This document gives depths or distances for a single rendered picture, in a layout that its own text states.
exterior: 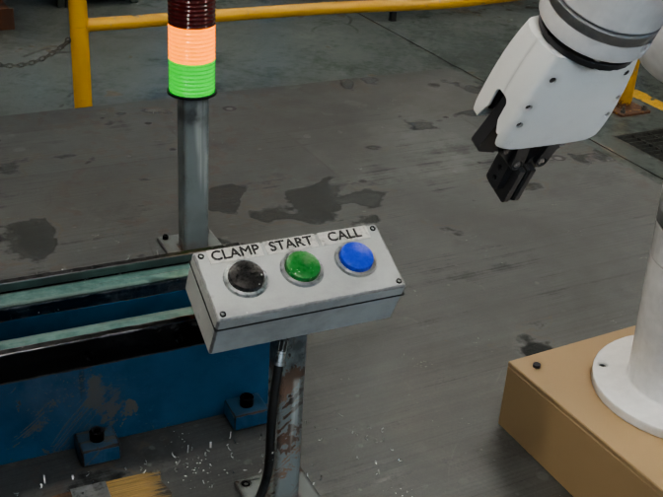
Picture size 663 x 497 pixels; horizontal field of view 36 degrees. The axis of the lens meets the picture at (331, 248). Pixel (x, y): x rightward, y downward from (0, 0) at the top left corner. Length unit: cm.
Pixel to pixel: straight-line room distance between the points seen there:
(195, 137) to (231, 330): 57
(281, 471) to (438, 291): 48
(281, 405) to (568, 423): 29
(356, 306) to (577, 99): 25
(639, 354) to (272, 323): 39
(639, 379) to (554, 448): 11
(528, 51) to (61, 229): 91
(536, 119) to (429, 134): 112
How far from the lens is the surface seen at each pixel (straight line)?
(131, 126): 186
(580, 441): 103
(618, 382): 107
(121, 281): 112
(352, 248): 86
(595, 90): 78
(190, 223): 140
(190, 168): 136
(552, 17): 73
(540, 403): 107
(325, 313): 85
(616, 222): 164
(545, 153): 84
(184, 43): 129
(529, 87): 75
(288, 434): 95
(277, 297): 82
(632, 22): 72
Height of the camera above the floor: 147
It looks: 28 degrees down
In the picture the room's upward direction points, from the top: 4 degrees clockwise
